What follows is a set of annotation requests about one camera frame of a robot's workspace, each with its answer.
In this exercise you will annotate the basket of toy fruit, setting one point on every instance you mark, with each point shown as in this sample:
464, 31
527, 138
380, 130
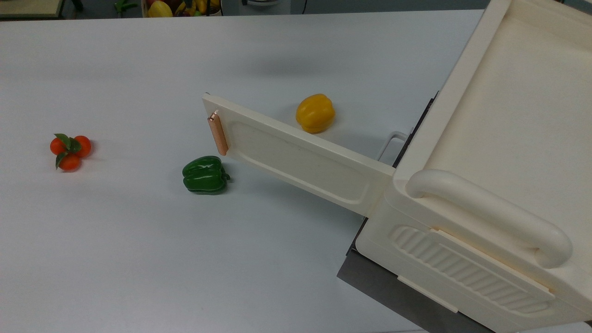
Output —
159, 9

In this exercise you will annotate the yellow bell pepper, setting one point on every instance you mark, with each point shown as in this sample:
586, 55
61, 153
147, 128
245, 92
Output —
315, 113

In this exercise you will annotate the wooden board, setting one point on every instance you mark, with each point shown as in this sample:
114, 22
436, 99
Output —
27, 7

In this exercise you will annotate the cream cabinet door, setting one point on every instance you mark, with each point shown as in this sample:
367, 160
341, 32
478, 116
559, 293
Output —
300, 162

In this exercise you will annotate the green bell pepper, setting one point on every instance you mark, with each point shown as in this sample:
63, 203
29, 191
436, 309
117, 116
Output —
205, 175

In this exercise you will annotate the tangerine cluster with leaves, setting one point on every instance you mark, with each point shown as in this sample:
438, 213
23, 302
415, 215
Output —
70, 162

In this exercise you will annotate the cream plastic cabinet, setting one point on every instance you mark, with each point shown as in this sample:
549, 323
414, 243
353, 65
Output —
508, 115

